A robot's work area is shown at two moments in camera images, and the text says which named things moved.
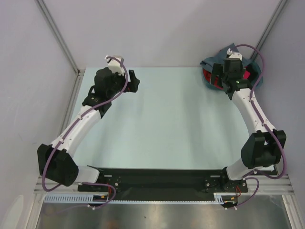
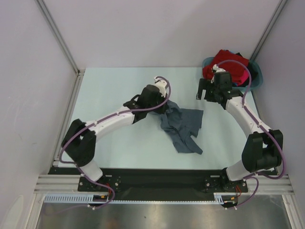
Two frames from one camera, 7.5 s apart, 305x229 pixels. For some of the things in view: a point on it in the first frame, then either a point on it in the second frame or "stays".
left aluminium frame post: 79,72 stays
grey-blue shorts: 217,60 → 183,124
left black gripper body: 118,81 → 159,99
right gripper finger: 217,71 → 204,84
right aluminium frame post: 255,54 stays
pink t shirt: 246,74 stays
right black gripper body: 225,77 → 211,94
